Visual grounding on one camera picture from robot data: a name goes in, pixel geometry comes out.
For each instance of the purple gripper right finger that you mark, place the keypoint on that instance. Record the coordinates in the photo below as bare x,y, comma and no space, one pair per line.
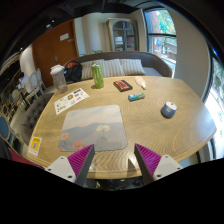
154,166

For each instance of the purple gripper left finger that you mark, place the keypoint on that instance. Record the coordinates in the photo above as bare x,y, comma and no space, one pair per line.
75,167

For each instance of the floral mouse pad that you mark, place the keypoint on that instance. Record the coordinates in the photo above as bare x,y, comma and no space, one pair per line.
101,126

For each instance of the yellow QR code sticker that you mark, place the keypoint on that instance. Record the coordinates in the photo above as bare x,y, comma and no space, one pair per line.
34,145

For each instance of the blue white round jar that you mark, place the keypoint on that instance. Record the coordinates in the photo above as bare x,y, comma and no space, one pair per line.
169,109

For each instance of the white sticker sheet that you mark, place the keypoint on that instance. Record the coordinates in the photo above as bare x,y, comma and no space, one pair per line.
69,100

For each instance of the grey tufted chair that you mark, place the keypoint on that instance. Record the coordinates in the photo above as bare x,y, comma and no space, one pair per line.
32,115

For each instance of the green blue small pack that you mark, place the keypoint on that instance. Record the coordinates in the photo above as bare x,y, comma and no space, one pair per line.
134,97

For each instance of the black red card box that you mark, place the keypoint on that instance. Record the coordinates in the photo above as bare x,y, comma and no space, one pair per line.
122,85

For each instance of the white tube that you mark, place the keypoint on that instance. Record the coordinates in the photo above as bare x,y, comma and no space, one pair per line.
140,81

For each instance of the black backpack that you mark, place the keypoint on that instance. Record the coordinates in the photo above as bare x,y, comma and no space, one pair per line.
73,72

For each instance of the clear shaker bottle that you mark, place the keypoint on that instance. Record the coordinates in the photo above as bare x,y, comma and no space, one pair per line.
57,73

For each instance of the green water bottle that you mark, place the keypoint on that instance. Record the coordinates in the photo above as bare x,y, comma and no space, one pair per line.
97,75

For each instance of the striped cushion left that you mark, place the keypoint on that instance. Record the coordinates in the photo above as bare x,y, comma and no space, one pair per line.
87,68

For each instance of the striped cushion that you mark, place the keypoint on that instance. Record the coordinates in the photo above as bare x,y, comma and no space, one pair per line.
112,68
132,67
87,68

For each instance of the grey curved sofa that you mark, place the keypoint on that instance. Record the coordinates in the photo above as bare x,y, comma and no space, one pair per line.
152,64

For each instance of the striped cushion right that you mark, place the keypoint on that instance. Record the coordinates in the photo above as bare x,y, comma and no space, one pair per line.
132,67

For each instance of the striped cushion middle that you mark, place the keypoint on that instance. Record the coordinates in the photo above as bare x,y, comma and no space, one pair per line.
112,68

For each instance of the brown wooden door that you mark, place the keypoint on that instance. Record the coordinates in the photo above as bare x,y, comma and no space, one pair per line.
56,46

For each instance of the wooden glass cabinet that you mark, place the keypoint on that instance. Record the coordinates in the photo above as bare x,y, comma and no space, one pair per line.
123,34

